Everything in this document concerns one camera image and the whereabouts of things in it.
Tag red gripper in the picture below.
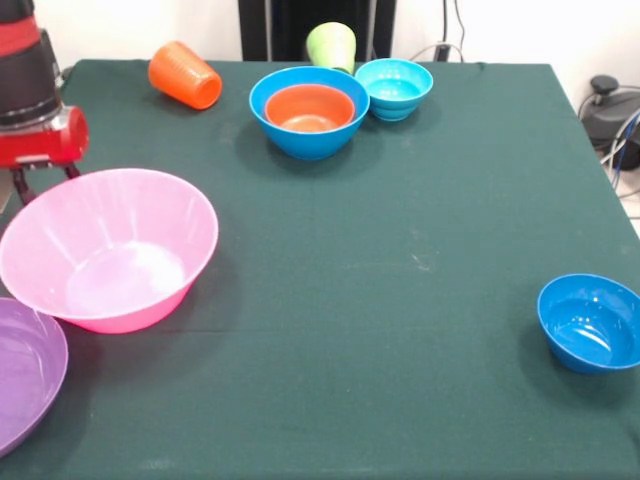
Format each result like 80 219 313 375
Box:
0 105 91 207

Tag large pink plastic bowl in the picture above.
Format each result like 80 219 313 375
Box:
0 167 220 335

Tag orange plastic cup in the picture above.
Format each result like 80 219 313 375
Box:
147 40 224 111

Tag large purple plastic bowl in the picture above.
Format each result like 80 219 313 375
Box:
0 297 70 459

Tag large light blue bowl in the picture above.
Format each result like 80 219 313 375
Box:
248 65 371 162

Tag orange plastic bowl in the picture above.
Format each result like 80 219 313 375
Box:
264 84 357 134

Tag green plastic cup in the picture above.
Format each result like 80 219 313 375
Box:
305 21 357 76

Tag small cyan ribbed bowl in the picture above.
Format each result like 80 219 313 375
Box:
354 58 435 123

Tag dark green tablecloth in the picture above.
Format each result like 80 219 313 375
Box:
0 58 640 480

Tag small dark blue bowl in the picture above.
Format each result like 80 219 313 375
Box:
537 273 640 375

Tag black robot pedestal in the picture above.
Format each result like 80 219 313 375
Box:
237 0 397 62

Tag black power cable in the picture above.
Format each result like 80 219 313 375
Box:
433 0 467 62

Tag blue cable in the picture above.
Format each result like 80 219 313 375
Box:
599 109 640 201

